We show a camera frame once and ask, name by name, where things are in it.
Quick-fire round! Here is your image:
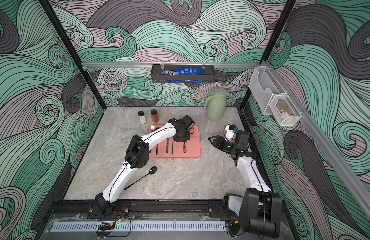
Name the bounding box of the white spice jar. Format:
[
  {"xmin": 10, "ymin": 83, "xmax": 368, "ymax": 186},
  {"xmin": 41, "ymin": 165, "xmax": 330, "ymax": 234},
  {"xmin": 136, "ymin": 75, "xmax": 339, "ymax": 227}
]
[{"xmin": 138, "ymin": 111, "xmax": 147, "ymax": 125}]

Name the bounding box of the orange spice jar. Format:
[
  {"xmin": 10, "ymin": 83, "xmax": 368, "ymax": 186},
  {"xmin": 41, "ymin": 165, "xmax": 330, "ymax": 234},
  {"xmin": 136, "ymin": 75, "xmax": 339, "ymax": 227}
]
[{"xmin": 151, "ymin": 109, "xmax": 159, "ymax": 123}]

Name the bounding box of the dark metal wall shelf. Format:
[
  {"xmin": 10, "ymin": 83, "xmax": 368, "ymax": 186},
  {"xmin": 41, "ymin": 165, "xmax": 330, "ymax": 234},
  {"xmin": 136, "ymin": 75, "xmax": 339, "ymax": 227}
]
[{"xmin": 151, "ymin": 65, "xmax": 216, "ymax": 83}]

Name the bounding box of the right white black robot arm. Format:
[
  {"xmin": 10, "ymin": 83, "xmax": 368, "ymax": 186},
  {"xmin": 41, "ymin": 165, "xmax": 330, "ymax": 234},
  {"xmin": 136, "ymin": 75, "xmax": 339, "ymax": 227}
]
[{"xmin": 208, "ymin": 129, "xmax": 282, "ymax": 239}]

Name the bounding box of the grey handled fork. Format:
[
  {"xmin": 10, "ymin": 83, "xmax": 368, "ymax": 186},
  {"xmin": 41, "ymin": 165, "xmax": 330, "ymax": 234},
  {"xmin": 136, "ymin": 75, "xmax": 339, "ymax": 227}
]
[{"xmin": 166, "ymin": 138, "xmax": 169, "ymax": 153}]

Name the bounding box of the blue snack packet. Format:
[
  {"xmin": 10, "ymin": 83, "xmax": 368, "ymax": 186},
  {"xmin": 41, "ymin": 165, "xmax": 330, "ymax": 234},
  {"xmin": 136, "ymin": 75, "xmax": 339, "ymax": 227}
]
[{"xmin": 161, "ymin": 68, "xmax": 204, "ymax": 76}]

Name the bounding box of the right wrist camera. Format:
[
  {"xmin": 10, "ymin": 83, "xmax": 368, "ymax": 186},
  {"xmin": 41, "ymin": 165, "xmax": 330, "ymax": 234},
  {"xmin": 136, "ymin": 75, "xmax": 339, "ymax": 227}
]
[{"xmin": 224, "ymin": 124, "xmax": 238, "ymax": 142}]

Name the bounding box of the clear plastic wall bin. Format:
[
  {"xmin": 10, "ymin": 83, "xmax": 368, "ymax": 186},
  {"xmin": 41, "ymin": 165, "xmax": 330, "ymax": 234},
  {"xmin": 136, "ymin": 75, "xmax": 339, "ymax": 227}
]
[{"xmin": 249, "ymin": 66, "xmax": 286, "ymax": 115}]

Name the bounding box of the aluminium wall rail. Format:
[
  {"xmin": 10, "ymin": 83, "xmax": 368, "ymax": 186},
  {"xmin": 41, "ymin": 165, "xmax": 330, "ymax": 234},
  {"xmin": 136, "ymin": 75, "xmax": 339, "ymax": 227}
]
[
  {"xmin": 261, "ymin": 61, "xmax": 370, "ymax": 221},
  {"xmin": 81, "ymin": 61, "xmax": 261, "ymax": 69}
]

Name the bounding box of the small clear bin with contents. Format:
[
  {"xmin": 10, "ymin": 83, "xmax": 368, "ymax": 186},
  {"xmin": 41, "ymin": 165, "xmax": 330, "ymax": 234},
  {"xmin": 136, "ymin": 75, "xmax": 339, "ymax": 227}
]
[{"xmin": 269, "ymin": 95, "xmax": 302, "ymax": 127}]

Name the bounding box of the sage green thermos jug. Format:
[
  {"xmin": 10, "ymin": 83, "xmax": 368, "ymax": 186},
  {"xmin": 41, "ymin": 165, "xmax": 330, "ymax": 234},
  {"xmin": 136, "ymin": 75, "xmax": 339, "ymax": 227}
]
[{"xmin": 204, "ymin": 88, "xmax": 228, "ymax": 121}]

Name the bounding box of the aluminium wall rail right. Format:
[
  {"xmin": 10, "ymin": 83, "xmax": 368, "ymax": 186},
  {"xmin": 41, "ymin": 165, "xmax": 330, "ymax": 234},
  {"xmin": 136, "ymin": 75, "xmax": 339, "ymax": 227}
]
[{"xmin": 261, "ymin": 61, "xmax": 370, "ymax": 221}]

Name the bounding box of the pink plastic tray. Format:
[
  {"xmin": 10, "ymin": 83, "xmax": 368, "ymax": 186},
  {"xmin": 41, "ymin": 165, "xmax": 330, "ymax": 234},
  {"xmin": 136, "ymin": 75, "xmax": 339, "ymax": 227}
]
[{"xmin": 149, "ymin": 126, "xmax": 202, "ymax": 159}]

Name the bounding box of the aluminium wall rail back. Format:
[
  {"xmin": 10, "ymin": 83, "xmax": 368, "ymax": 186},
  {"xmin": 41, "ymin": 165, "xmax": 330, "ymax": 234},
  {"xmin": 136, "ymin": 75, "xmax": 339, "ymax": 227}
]
[{"xmin": 81, "ymin": 61, "xmax": 261, "ymax": 69}]

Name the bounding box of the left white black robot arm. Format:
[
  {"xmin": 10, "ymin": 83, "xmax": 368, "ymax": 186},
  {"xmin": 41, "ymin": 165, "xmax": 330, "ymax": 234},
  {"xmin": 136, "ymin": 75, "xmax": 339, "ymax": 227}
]
[{"xmin": 95, "ymin": 115, "xmax": 194, "ymax": 219}]

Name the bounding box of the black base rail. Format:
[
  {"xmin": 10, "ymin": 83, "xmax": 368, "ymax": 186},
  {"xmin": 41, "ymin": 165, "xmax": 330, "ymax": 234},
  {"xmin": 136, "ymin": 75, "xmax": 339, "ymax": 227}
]
[{"xmin": 48, "ymin": 199, "xmax": 235, "ymax": 219}]

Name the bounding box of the black spoon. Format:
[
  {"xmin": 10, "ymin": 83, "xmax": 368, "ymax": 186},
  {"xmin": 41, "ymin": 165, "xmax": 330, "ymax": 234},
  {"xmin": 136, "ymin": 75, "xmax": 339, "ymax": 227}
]
[
  {"xmin": 156, "ymin": 128, "xmax": 159, "ymax": 156},
  {"xmin": 124, "ymin": 166, "xmax": 158, "ymax": 191}
]

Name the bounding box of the green handled fork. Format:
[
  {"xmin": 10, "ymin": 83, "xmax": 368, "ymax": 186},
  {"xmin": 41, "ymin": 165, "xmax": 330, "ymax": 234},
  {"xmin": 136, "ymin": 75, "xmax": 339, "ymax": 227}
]
[{"xmin": 149, "ymin": 125, "xmax": 156, "ymax": 153}]

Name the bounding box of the white perforated cable duct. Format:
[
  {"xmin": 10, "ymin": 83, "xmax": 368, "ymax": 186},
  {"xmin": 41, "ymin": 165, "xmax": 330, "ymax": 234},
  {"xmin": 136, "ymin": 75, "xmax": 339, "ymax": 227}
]
[{"xmin": 50, "ymin": 221, "xmax": 226, "ymax": 233}]

